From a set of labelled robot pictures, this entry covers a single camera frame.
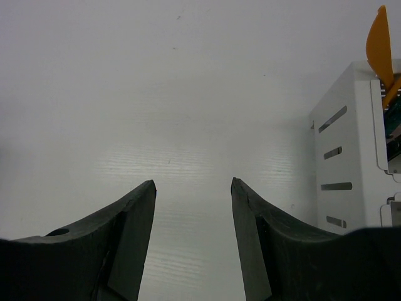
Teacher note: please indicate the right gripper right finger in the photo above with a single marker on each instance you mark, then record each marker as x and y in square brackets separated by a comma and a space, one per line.
[283, 258]

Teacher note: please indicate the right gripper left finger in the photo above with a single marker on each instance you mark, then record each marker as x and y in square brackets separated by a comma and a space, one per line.
[100, 257]

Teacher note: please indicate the patterned-handle metal knife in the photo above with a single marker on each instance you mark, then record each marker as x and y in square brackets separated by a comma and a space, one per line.
[391, 123]

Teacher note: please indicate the white two-compartment utensil holder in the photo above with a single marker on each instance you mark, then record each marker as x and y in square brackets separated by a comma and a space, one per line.
[357, 186]

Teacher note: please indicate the orange knife in holder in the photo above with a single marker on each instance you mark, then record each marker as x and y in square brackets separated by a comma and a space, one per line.
[379, 56]

